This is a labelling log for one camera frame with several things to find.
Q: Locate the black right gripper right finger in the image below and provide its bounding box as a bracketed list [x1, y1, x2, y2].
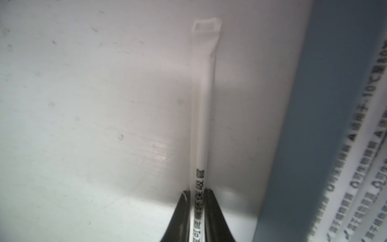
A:
[204, 189, 236, 242]

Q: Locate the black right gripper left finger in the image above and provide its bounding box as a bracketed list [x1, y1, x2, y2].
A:
[160, 190, 190, 242]

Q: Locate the white straw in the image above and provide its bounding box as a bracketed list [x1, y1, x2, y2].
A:
[335, 112, 387, 242]
[307, 36, 387, 242]
[189, 18, 223, 242]

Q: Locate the blue storage tray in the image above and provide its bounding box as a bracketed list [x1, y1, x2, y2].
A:
[254, 1, 387, 242]

